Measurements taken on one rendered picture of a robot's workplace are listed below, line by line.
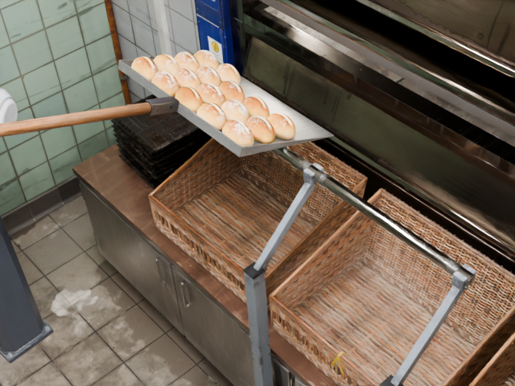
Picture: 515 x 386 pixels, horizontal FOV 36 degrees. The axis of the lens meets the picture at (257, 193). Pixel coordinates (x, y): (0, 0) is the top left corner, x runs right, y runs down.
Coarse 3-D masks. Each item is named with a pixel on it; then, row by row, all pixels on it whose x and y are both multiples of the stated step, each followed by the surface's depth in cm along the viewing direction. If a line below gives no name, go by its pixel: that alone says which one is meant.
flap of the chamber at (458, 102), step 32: (320, 0) 218; (352, 0) 220; (320, 32) 206; (384, 32) 205; (416, 32) 206; (384, 64) 194; (448, 64) 193; (480, 64) 194; (448, 96) 182; (512, 96) 182; (512, 128) 172
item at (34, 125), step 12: (108, 108) 197; (120, 108) 199; (132, 108) 201; (144, 108) 204; (24, 120) 182; (36, 120) 184; (48, 120) 186; (60, 120) 187; (72, 120) 190; (84, 120) 192; (96, 120) 195; (0, 132) 178; (12, 132) 180; (24, 132) 182
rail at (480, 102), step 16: (288, 0) 212; (320, 16) 205; (352, 32) 198; (368, 48) 196; (384, 48) 193; (400, 64) 190; (416, 64) 187; (432, 80) 184; (448, 80) 182; (464, 96) 179; (480, 96) 177; (496, 112) 174
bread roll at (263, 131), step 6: (252, 120) 207; (258, 120) 206; (264, 120) 206; (252, 126) 206; (258, 126) 205; (264, 126) 205; (270, 126) 205; (252, 132) 206; (258, 132) 205; (264, 132) 204; (270, 132) 205; (258, 138) 205; (264, 138) 205; (270, 138) 205
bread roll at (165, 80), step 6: (162, 72) 219; (168, 72) 220; (156, 78) 219; (162, 78) 218; (168, 78) 217; (174, 78) 218; (156, 84) 219; (162, 84) 217; (168, 84) 217; (174, 84) 217; (168, 90) 217; (174, 90) 217
